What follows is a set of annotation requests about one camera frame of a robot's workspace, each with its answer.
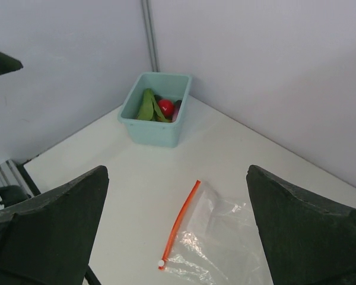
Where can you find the long purple fake eggplant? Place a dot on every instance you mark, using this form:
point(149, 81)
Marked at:
point(177, 106)

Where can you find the green fake leaf vegetable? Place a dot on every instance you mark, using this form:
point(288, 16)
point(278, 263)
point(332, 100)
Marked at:
point(149, 109)

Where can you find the clear zip top bag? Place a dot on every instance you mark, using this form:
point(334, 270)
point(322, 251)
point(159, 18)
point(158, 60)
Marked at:
point(215, 240)

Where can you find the teal plastic bin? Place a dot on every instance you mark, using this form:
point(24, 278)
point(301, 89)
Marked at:
point(172, 87)

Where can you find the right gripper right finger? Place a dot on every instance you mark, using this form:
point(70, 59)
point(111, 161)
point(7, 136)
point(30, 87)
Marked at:
point(306, 238)

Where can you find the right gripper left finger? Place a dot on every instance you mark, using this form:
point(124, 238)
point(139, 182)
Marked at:
point(48, 239)

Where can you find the red fake apple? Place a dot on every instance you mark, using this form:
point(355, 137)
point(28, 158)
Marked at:
point(166, 107)

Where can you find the aluminium mounting rail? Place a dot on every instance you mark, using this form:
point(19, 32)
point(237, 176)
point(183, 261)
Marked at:
point(10, 175)

